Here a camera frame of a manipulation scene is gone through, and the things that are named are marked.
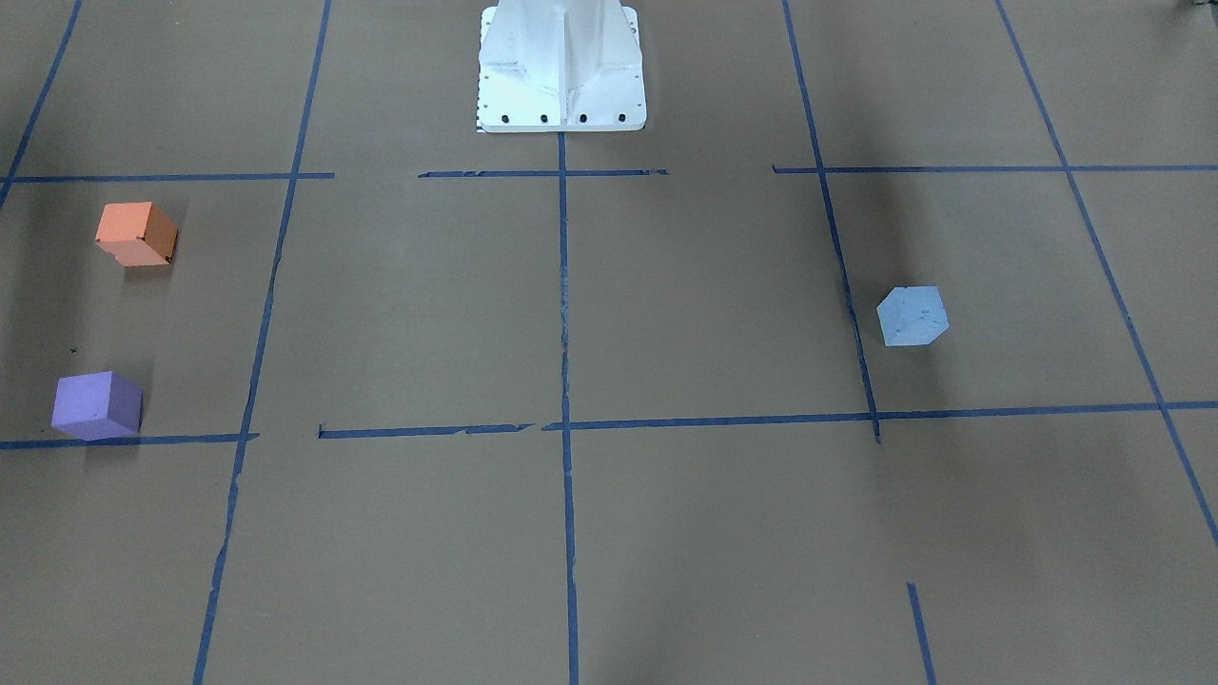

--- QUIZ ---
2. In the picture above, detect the light blue block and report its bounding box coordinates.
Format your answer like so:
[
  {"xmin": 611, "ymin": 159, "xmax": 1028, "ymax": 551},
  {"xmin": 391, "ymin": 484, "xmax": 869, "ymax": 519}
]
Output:
[{"xmin": 877, "ymin": 285, "xmax": 950, "ymax": 347}]

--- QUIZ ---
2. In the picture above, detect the purple block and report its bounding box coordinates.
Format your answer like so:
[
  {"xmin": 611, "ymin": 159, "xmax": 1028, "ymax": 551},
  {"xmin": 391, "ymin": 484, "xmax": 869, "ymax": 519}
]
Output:
[{"xmin": 49, "ymin": 371, "xmax": 143, "ymax": 441}]

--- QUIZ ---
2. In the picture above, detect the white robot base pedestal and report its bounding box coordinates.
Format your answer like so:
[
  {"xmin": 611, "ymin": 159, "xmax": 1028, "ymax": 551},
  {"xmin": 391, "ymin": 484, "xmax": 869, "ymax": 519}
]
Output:
[{"xmin": 476, "ymin": 1, "xmax": 648, "ymax": 134}]

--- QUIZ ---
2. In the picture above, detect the orange block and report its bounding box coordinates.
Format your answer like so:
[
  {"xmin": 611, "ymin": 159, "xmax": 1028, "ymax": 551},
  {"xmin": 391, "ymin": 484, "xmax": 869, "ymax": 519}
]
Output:
[{"xmin": 94, "ymin": 201, "xmax": 178, "ymax": 267}]

